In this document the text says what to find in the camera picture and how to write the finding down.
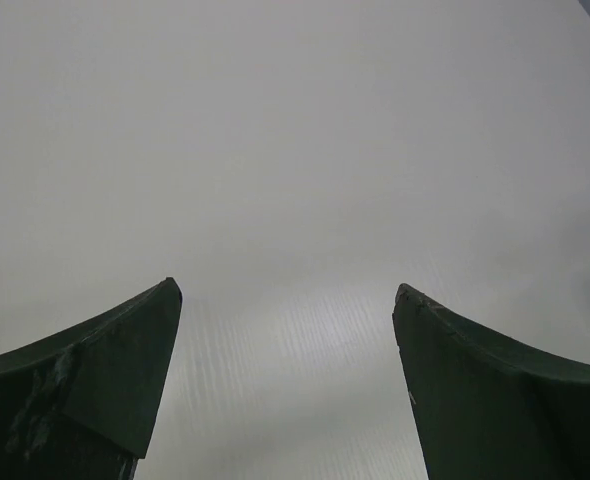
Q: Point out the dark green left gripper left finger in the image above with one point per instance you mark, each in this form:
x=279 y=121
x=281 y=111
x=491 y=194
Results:
x=82 y=403

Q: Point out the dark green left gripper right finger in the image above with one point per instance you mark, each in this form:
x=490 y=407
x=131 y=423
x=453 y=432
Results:
x=485 y=405

